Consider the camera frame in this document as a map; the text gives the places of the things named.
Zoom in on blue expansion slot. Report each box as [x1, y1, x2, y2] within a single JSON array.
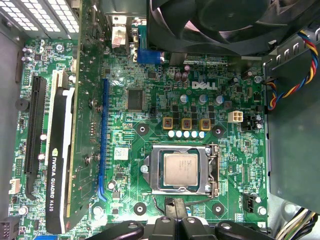
[[97, 77, 110, 201]]

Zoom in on black graphics card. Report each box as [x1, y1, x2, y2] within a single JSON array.
[[44, 0, 111, 235]]

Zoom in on twisted multicolour fan wire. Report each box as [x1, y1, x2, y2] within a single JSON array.
[[267, 29, 320, 111]]

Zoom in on yellow black wire bundle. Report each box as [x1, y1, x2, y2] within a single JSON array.
[[274, 207, 320, 240]]

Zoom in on black expansion slot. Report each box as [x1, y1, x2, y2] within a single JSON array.
[[24, 74, 47, 201]]

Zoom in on blue motherboard video port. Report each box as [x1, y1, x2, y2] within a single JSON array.
[[136, 24, 165, 64]]

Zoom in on thin wire locking lever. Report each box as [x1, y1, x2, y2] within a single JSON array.
[[209, 142, 222, 200]]

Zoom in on grey power supply unit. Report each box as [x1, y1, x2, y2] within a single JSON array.
[[262, 32, 320, 216]]

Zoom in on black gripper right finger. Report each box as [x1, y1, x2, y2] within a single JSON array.
[[176, 198, 276, 240]]

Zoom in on black case fan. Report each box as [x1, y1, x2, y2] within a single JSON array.
[[147, 0, 320, 56]]

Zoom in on silver square CPU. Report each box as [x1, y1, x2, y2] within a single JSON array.
[[159, 149, 201, 190]]

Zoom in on green motherboard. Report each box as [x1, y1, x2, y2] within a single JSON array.
[[7, 37, 271, 240]]

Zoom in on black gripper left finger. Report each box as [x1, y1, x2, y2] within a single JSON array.
[[86, 197, 177, 240]]

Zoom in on black open PC case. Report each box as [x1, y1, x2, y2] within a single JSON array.
[[0, 0, 320, 240]]

